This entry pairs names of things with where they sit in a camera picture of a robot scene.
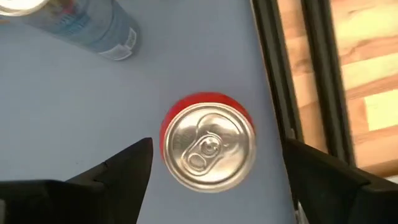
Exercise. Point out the light blue slim can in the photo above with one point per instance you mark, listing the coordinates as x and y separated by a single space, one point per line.
87 28

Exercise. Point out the black table border frame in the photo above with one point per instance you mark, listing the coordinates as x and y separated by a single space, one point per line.
275 62

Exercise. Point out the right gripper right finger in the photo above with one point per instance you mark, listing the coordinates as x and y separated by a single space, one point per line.
335 196

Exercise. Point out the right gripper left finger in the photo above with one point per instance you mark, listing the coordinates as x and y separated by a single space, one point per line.
109 196

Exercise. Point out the red soda can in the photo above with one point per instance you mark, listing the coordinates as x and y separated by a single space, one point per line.
208 146

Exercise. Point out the blue table mat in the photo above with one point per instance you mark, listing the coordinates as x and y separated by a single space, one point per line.
77 109

